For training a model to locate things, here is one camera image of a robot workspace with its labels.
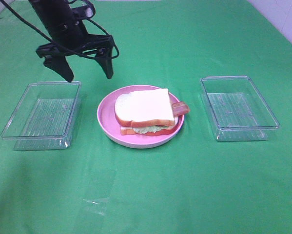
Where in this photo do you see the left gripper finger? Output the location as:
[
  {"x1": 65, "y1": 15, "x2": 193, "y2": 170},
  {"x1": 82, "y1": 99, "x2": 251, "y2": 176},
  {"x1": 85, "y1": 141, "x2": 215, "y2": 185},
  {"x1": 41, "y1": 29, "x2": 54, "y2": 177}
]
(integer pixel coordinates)
[{"x1": 43, "y1": 55, "x2": 74, "y2": 82}]

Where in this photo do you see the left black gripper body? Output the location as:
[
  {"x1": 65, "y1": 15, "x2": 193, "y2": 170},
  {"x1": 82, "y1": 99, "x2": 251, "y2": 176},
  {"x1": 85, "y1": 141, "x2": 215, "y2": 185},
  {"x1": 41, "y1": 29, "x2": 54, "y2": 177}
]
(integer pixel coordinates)
[{"x1": 36, "y1": 23, "x2": 114, "y2": 59}]

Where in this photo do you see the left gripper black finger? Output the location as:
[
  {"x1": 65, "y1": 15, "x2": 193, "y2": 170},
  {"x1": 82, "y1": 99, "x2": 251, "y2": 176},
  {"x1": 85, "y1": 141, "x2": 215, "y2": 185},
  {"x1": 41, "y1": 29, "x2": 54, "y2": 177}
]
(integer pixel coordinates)
[{"x1": 95, "y1": 52, "x2": 113, "y2": 79}]

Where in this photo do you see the toast bread slice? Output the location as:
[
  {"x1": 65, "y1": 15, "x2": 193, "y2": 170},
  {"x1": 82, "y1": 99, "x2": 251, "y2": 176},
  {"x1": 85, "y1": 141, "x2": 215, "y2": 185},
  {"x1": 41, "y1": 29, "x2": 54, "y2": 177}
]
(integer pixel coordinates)
[
  {"x1": 120, "y1": 117, "x2": 179, "y2": 136},
  {"x1": 115, "y1": 88, "x2": 175, "y2": 127}
]

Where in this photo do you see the green lettuce leaf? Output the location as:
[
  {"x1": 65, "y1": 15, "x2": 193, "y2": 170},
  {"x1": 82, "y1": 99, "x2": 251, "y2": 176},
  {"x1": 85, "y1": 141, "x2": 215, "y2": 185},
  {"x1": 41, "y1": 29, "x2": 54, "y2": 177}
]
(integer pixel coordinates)
[{"x1": 133, "y1": 125, "x2": 173, "y2": 134}]

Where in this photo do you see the bacon strip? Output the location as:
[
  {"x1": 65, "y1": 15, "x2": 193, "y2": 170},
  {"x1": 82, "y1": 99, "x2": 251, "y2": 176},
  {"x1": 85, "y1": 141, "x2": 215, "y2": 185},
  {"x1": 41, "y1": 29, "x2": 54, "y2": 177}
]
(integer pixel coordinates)
[{"x1": 172, "y1": 101, "x2": 190, "y2": 116}]

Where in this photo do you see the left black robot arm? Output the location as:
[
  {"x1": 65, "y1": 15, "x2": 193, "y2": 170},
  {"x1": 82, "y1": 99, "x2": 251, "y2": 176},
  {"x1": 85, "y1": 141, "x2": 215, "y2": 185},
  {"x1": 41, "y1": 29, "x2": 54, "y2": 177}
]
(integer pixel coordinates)
[{"x1": 30, "y1": 0, "x2": 116, "y2": 82}]

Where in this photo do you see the left clear plastic tray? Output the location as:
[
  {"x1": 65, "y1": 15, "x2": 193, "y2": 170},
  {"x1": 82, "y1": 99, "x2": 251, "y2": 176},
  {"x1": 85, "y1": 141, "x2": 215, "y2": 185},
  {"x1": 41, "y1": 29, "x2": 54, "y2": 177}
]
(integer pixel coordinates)
[{"x1": 1, "y1": 81, "x2": 81, "y2": 151}]

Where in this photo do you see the clear plastic tray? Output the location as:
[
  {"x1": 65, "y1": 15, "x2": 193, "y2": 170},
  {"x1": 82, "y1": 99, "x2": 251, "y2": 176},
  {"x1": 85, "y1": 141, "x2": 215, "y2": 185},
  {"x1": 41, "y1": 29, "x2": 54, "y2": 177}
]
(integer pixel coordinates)
[
  {"x1": 1, "y1": 81, "x2": 81, "y2": 151},
  {"x1": 200, "y1": 76, "x2": 280, "y2": 142}
]

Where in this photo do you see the pink round plate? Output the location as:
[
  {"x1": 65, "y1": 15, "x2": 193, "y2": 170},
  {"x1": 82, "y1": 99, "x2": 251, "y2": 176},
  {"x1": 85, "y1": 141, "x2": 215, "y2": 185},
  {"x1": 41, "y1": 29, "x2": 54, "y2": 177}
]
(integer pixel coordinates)
[{"x1": 97, "y1": 85, "x2": 184, "y2": 149}]

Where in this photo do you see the clear tape strip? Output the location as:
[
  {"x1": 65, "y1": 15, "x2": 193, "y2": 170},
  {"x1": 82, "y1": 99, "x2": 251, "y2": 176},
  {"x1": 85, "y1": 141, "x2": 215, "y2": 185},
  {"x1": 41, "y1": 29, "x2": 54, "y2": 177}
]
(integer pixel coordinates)
[{"x1": 82, "y1": 169, "x2": 116, "y2": 216}]

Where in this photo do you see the right clear plastic tray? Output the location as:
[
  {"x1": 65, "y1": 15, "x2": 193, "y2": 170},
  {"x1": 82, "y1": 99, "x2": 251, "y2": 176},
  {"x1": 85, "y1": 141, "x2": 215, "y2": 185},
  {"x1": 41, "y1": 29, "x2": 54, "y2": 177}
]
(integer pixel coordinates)
[{"x1": 200, "y1": 76, "x2": 280, "y2": 142}]

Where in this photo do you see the green tablecloth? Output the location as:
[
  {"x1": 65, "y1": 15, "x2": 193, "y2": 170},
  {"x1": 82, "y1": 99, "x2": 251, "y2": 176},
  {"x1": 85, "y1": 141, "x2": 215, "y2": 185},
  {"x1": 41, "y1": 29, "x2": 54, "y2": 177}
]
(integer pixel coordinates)
[{"x1": 0, "y1": 0, "x2": 292, "y2": 234}]

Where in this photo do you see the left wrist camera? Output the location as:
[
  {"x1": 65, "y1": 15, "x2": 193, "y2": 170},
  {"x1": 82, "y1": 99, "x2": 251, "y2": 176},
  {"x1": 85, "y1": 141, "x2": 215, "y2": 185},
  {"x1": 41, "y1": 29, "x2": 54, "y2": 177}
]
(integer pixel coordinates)
[{"x1": 72, "y1": 5, "x2": 96, "y2": 20}]

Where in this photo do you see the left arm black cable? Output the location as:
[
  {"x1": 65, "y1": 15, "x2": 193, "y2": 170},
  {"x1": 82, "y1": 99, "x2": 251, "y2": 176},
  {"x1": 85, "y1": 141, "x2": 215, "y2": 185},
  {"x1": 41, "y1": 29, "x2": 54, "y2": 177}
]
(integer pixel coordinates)
[{"x1": 0, "y1": 0, "x2": 119, "y2": 59}]

